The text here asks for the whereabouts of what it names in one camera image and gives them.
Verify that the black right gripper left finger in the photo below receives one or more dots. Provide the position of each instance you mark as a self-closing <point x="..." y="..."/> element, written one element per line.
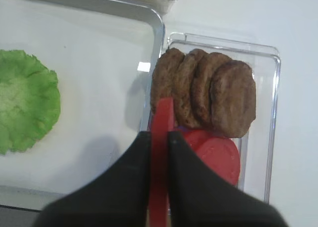
<point x="117" y="198"/>

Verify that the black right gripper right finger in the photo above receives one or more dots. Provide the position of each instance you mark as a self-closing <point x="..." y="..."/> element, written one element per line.
<point x="200" y="198"/>

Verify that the red tomato slice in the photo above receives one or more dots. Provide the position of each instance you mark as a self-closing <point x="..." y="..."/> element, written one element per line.
<point x="222" y="156"/>
<point x="196" y="140"/>
<point x="162" y="123"/>

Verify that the red tomato slice front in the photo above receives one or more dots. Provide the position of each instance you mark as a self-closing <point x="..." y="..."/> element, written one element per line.
<point x="222" y="156"/>

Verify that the clear patty and tomato container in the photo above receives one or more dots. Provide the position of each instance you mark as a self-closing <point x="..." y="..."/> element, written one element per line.
<point x="256" y="147"/>

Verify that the brown burger patty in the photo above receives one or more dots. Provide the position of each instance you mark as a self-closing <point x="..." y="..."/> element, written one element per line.
<point x="163" y="74"/>
<point x="200" y="87"/>
<point x="181" y="89"/>
<point x="233" y="99"/>

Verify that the metal tray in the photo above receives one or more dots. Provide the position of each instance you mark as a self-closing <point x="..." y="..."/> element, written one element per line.
<point x="99" y="88"/>

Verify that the brown burger patty front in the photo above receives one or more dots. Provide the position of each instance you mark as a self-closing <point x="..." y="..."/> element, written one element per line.
<point x="233" y="99"/>

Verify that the brown burger patty leftmost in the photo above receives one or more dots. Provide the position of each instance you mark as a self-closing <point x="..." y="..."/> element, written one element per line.
<point x="163" y="74"/>

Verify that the green lettuce leaf on bun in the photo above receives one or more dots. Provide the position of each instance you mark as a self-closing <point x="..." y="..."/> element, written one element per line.
<point x="30" y="102"/>

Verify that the white paper sheet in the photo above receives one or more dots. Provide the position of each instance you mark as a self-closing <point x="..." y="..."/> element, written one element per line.
<point x="74" y="127"/>

